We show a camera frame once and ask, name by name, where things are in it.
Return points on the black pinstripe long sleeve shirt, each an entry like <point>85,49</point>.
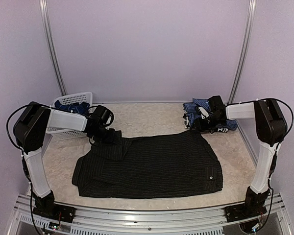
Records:
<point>164,166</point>

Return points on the dark blue plaid shirt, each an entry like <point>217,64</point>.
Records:
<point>79,108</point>

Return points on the blue checked shirt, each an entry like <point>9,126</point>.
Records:
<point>190,114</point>

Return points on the right aluminium frame post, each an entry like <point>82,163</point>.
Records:
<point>244,50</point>

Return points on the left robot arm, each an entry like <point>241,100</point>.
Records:
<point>29,133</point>

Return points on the left aluminium frame post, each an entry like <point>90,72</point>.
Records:
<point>51,47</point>

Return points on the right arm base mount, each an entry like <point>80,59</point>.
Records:
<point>245,210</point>

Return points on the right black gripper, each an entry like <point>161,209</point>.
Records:
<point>200,126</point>

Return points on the aluminium frame post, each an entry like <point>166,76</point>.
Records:
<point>244,50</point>
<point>51,47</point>

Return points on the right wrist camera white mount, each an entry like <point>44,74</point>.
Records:
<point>202,112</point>

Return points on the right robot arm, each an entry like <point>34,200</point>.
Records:
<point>271,129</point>

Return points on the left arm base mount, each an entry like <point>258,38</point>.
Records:
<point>46,207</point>

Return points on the black white printed shirt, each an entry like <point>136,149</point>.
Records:
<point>221,130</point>

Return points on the front aluminium rail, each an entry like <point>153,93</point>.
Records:
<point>196,215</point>

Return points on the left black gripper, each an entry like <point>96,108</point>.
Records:
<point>109,140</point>

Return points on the white plastic laundry basket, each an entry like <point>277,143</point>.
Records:
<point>66,134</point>

